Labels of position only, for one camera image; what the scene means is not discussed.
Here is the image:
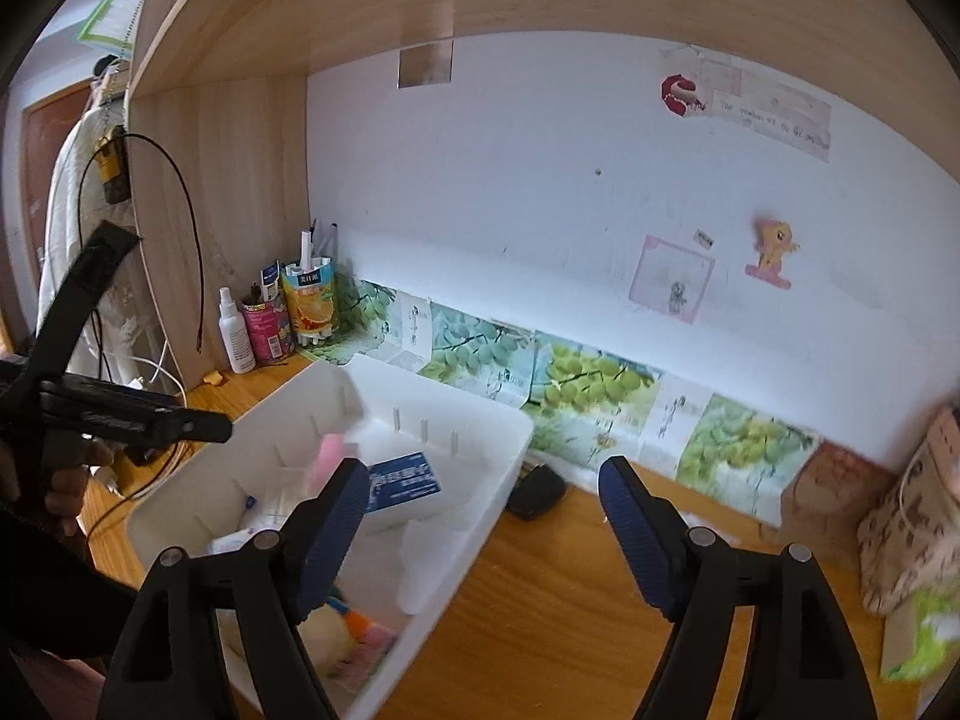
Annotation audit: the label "cream oval object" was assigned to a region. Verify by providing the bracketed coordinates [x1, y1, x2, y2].
[298, 605, 356, 676]

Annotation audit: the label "blue label floss box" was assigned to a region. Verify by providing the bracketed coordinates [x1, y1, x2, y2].
[366, 452, 441, 514]

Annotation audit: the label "black usb charger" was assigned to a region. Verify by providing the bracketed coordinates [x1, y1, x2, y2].
[506, 463, 568, 522]

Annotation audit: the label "white plastic storage bin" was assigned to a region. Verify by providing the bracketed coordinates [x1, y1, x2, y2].
[127, 356, 532, 718]

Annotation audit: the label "grape pattern paper boxes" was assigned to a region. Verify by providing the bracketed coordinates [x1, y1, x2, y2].
[308, 273, 822, 525]

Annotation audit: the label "brown cardboard picture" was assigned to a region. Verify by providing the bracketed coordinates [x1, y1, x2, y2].
[778, 440, 895, 554]

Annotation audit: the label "pink pen can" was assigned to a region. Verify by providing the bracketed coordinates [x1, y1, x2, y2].
[241, 294, 295, 364]

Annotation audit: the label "white spray bottle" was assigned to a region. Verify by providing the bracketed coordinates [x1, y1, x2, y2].
[218, 286, 256, 376]

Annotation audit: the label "patterned beige tote bag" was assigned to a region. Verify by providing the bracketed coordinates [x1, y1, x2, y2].
[857, 405, 958, 616]

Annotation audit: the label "yellow hanging device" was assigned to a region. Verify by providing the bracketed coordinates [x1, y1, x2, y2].
[93, 125, 132, 205]

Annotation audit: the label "pink framed sticker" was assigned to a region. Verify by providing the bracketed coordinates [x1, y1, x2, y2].
[628, 236, 716, 325]

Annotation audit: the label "green tissue pack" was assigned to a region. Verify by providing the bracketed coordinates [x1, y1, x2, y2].
[880, 589, 958, 681]

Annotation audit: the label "yellow pony sticker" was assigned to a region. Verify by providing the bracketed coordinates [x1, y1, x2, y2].
[743, 218, 799, 289]

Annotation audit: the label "red character sticker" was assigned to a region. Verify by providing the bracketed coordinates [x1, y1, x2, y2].
[661, 73, 709, 117]

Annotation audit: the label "white cable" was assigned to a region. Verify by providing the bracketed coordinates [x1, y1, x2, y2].
[96, 336, 189, 496]

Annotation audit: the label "black cable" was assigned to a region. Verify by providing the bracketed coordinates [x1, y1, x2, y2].
[78, 131, 207, 355]

